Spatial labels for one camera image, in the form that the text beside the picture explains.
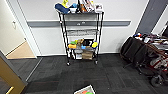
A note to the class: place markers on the light blue soft toy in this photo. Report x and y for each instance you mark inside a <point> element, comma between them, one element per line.
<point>73,5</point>

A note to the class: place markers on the wooden door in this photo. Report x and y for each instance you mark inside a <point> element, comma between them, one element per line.
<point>10,75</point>

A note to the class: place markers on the small blue box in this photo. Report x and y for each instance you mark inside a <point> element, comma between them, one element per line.
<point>83,47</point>

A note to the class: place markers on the yellow toy with print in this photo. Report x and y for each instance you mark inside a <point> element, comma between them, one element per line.
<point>65,3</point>

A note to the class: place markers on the green toy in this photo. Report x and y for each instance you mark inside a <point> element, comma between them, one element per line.
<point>72,43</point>

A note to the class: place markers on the wall socket on band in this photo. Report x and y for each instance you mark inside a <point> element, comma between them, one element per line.
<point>79,24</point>

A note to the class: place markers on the black upright book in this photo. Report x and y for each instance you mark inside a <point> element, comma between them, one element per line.
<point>78,6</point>

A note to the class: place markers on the orange brown bag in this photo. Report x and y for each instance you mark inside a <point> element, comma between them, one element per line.
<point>83,8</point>

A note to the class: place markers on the bright green item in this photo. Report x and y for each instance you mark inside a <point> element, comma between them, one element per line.
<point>89,93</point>

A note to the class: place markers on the black bag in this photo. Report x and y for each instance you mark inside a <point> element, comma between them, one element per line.
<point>88,43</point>

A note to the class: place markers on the grey flat tray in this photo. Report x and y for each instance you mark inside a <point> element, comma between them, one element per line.
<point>85,50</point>

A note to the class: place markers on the dark black white pack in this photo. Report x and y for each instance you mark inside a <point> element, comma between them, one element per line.
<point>73,54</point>

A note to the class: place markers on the white picture box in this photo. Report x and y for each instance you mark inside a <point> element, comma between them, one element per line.
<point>98,7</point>

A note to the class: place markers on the small white box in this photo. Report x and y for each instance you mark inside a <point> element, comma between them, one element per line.
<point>79,56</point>

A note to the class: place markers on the white door frame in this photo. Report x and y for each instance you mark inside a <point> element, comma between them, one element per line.
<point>25,23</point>

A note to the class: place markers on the black chair cart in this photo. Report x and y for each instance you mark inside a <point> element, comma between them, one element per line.
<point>135,50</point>

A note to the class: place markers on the brown cardboard box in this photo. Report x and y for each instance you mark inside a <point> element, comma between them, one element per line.
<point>87,55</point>

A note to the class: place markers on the long grey wall band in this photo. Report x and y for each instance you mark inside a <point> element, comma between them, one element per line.
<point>50,23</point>

